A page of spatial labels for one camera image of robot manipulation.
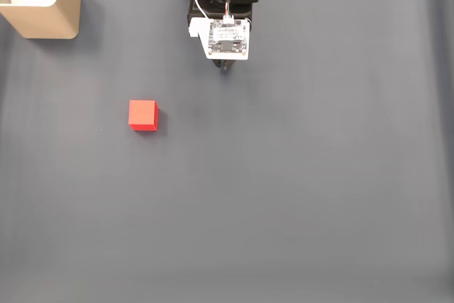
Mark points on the beige open box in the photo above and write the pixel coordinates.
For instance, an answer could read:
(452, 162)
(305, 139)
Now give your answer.
(53, 21)

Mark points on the red cube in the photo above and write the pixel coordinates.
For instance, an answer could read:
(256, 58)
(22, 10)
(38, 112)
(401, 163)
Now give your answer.
(141, 113)

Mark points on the white camera circuit board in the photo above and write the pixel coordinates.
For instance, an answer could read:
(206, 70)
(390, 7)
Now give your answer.
(227, 38)

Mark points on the grey table mat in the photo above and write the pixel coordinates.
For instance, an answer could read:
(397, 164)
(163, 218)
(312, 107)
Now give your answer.
(248, 182)

